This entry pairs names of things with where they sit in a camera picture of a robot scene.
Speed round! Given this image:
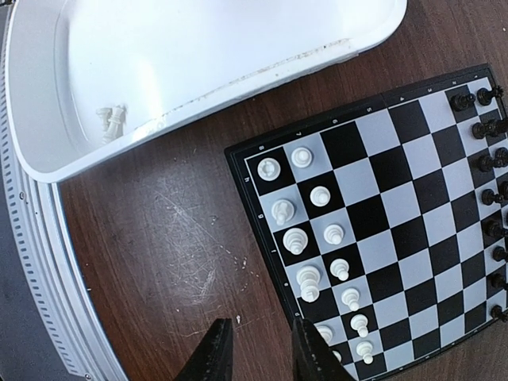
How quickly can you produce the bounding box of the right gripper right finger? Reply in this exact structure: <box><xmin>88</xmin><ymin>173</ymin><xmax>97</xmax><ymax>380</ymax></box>
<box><xmin>291</xmin><ymin>317</ymin><xmax>352</xmax><ymax>380</ymax></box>

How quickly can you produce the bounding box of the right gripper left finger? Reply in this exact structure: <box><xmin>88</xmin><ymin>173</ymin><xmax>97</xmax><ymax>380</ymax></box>
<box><xmin>175</xmin><ymin>318</ymin><xmax>233</xmax><ymax>381</ymax></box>

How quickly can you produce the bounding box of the white chess pawn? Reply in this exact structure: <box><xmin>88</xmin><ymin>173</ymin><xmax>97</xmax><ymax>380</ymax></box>
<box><xmin>323</xmin><ymin>224</ymin><xmax>344</xmax><ymax>245</ymax></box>
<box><xmin>350</xmin><ymin>314</ymin><xmax>369</xmax><ymax>338</ymax></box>
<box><xmin>329</xmin><ymin>259</ymin><xmax>349</xmax><ymax>281</ymax></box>
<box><xmin>291</xmin><ymin>147</ymin><xmax>314</xmax><ymax>168</ymax></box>
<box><xmin>341</xmin><ymin>287</ymin><xmax>360</xmax><ymax>312</ymax></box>
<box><xmin>332</xmin><ymin>350</ymin><xmax>342</xmax><ymax>362</ymax></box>
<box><xmin>310</xmin><ymin>186</ymin><xmax>331</xmax><ymax>207</ymax></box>
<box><xmin>356</xmin><ymin>341</ymin><xmax>373</xmax><ymax>364</ymax></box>

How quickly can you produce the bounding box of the white chess queen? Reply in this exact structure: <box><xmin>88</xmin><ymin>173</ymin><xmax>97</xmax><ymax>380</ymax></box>
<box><xmin>296</xmin><ymin>265</ymin><xmax>321</xmax><ymax>302</ymax></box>

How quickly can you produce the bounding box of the white chess bishop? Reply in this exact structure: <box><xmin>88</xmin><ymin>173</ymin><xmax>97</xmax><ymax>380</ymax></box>
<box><xmin>283</xmin><ymin>228</ymin><xmax>309</xmax><ymax>255</ymax></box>

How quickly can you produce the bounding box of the white rectangular tray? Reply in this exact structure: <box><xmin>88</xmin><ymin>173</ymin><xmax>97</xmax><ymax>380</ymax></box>
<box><xmin>5</xmin><ymin>1</ymin><xmax>407</xmax><ymax>183</ymax></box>

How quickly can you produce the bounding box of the white chess knight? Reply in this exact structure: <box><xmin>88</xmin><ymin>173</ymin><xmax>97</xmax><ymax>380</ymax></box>
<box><xmin>316</xmin><ymin>325</ymin><xmax>334</xmax><ymax>344</ymax></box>

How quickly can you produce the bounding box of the white chess piece pair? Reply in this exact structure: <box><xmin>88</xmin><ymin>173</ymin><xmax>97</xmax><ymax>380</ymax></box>
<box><xmin>96</xmin><ymin>105</ymin><xmax>126</xmax><ymax>145</ymax></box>

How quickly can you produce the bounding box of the black chess pieces row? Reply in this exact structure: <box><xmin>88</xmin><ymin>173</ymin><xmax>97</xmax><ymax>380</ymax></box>
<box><xmin>452</xmin><ymin>79</ymin><xmax>507</xmax><ymax>321</ymax></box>

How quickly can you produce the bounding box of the black and white chessboard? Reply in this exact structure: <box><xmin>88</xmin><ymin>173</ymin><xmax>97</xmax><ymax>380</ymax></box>
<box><xmin>225</xmin><ymin>64</ymin><xmax>498</xmax><ymax>380</ymax></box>

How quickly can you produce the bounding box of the front aluminium rail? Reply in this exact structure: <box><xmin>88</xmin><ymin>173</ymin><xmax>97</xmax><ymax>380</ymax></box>
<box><xmin>0</xmin><ymin>0</ymin><xmax>128</xmax><ymax>381</ymax></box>

